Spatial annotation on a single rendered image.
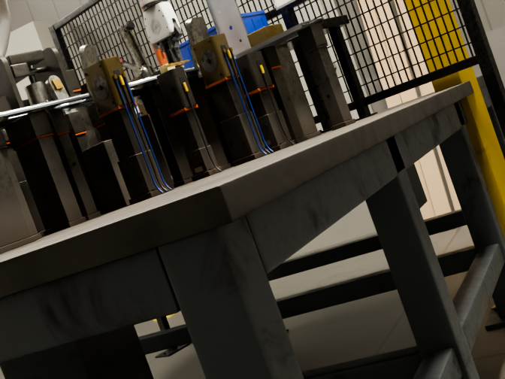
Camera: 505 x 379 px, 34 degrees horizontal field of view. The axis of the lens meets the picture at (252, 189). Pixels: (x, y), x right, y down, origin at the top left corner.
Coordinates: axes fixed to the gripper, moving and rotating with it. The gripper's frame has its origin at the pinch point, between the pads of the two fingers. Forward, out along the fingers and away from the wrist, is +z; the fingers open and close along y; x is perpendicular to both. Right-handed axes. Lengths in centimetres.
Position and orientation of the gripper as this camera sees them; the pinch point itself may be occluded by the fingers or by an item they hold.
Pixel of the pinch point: (173, 56)
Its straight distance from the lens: 242.1
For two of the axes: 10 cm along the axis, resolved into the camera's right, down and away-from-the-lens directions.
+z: 3.4, 9.4, 0.4
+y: 6.9, -2.2, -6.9
